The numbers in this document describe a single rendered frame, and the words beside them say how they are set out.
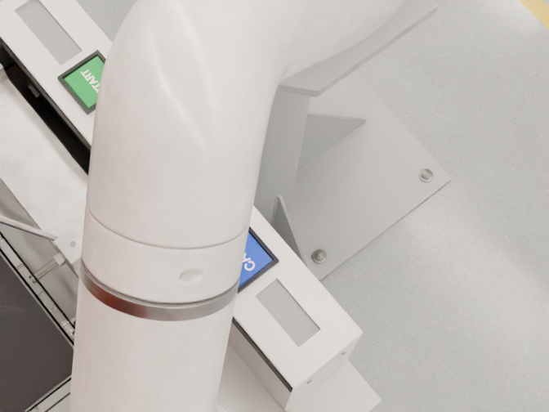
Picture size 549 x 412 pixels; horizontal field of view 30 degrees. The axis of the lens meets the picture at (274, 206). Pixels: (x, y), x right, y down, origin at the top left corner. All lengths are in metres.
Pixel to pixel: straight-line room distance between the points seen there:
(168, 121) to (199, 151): 0.02
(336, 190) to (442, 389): 0.45
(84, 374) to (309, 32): 0.23
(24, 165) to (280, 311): 0.35
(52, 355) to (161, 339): 0.57
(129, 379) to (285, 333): 0.49
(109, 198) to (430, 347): 1.59
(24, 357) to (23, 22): 0.37
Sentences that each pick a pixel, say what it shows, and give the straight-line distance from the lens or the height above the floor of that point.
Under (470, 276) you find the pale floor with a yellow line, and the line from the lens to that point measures 2.13.
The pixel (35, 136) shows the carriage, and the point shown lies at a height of 0.88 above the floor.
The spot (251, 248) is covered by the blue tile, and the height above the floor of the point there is 0.96.
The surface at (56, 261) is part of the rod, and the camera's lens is 1.15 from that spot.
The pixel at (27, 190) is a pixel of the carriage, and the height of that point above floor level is 0.88.
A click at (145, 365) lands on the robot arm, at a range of 0.57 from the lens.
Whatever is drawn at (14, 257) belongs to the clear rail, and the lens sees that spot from 1.16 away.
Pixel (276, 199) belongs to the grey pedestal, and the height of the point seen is 0.20.
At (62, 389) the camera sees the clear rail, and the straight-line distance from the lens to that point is 1.11.
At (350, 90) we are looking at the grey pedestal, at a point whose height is 0.01.
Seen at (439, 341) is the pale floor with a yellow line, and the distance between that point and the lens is 2.08.
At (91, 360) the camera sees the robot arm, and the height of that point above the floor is 1.42.
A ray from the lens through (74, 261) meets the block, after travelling 1.14.
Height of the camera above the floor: 1.99
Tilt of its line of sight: 70 degrees down
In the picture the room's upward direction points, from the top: 8 degrees clockwise
